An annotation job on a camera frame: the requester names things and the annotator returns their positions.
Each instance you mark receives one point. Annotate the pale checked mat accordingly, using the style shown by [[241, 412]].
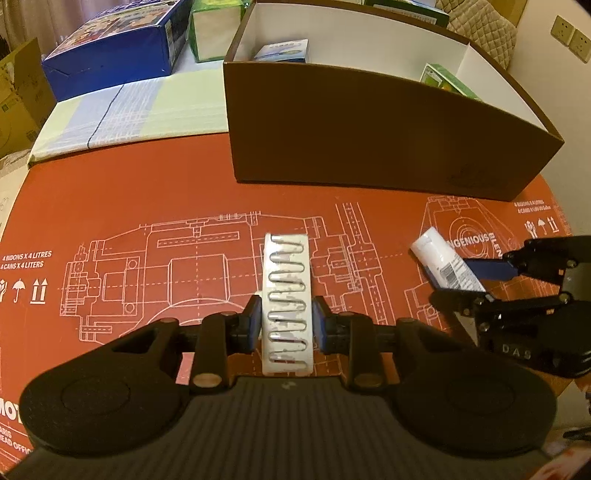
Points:
[[138, 110]]

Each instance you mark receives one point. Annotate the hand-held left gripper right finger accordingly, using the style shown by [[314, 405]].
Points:
[[321, 327]]

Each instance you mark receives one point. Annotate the large blue printed box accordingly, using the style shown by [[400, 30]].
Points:
[[111, 50]]

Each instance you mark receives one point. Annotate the small green carton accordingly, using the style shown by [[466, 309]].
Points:
[[443, 78]]

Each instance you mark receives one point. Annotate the red printed cardboard sheet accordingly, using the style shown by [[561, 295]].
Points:
[[138, 207]]

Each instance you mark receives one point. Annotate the blue medicine carton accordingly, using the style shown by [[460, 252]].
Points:
[[281, 50]]

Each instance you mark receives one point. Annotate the pale floral bedsheet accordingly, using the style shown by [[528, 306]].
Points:
[[11, 189]]

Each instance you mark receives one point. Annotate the red white printed paper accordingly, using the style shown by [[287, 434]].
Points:
[[568, 466]]

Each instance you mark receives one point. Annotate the beige wall socket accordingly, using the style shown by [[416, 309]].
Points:
[[579, 45], [562, 30]]

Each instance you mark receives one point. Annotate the white squeeze tube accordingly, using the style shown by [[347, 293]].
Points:
[[438, 261]]

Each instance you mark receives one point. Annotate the green tissue multipack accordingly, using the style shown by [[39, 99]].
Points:
[[214, 27]]

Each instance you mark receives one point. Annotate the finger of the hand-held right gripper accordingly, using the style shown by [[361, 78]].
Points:
[[461, 299], [489, 270]]

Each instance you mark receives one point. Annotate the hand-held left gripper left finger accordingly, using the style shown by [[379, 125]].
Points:
[[253, 323]]

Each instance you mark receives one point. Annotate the brown cardboard box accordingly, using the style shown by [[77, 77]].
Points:
[[369, 138]]

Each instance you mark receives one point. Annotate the yellow cardboard box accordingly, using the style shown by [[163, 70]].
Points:
[[21, 101]]

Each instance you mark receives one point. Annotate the cream hair claw clip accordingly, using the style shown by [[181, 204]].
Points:
[[286, 304]]

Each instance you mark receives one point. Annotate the dark green flat box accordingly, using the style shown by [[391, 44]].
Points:
[[406, 9]]

